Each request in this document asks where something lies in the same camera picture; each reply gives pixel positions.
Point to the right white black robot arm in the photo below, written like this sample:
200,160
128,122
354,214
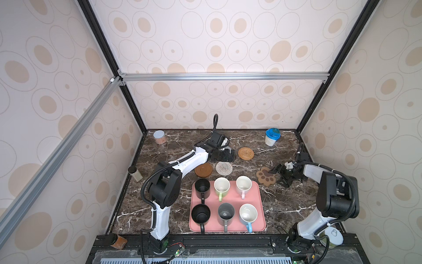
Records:
336,201

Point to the white woven round coaster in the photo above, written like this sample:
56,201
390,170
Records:
224,168

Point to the brown block on rail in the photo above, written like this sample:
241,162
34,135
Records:
116,241

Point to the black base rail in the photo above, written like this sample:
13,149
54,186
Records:
223,249

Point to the blue handled white mug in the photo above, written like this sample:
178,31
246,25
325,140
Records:
248,215

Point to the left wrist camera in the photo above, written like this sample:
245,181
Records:
218,141

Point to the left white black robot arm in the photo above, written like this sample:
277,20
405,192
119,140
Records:
162,189

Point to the small bottle black cap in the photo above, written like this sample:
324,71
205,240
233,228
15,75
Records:
134,172

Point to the white cup blue lid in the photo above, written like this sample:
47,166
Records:
272,136

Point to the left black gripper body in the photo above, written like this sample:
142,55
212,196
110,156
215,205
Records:
223,155

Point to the pink jar white lid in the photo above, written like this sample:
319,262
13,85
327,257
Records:
160,137

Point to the diagonal aluminium bar left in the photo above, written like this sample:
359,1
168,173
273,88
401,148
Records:
21,205

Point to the woven rattan round coaster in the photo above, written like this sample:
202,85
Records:
246,153

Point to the black mug rear left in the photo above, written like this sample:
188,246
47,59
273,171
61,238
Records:
202,189

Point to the grey mug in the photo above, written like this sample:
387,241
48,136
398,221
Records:
226,213

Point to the pink handled white mug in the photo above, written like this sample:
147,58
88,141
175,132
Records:
243,186

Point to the green handled white mug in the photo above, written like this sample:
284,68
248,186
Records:
222,187

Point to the horizontal aluminium bar rear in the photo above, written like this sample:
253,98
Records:
225,76

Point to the black mug front left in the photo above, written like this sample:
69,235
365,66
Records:
200,215

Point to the cork paw print coaster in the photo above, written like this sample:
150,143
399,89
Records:
265,177

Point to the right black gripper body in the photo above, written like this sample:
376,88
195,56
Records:
285,172

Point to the black mug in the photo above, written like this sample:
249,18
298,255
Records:
202,189
200,215

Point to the light brown wooden coaster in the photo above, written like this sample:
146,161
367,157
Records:
204,170

